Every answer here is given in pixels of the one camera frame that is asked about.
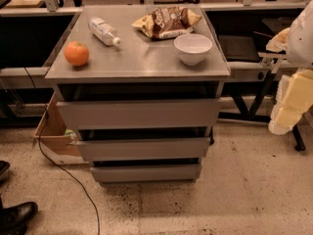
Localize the white ceramic bowl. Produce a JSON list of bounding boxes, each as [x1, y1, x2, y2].
[[174, 33, 213, 66]]

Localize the grey drawer cabinet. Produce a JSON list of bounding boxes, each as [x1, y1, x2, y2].
[[46, 5, 230, 168]]

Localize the black leather shoe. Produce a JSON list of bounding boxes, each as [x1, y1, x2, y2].
[[0, 202, 38, 235]]

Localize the grey middle drawer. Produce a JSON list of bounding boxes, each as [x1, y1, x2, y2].
[[76, 138, 209, 162]]

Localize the cardboard box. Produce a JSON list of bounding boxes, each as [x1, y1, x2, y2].
[[33, 95, 85, 165]]

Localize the orange fruit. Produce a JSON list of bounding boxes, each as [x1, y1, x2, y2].
[[64, 41, 89, 67]]

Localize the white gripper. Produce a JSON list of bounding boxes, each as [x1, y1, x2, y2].
[[268, 70, 313, 135]]

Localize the brown chip bag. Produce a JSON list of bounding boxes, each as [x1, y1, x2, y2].
[[132, 6, 202, 40]]

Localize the grey bottom drawer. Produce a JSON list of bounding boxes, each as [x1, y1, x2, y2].
[[90, 164, 201, 182]]

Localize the grey drawer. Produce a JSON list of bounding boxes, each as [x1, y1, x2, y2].
[[90, 164, 201, 182], [76, 138, 209, 162], [57, 99, 221, 130]]

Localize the clear plastic water bottle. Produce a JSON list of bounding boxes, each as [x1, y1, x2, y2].
[[88, 17, 121, 47]]

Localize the grey top drawer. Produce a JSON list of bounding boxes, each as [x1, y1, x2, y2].
[[57, 99, 221, 130]]

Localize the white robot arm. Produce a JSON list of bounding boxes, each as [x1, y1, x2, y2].
[[266, 1, 313, 135]]

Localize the black floor cable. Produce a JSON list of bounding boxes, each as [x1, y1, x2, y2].
[[22, 67, 102, 235]]

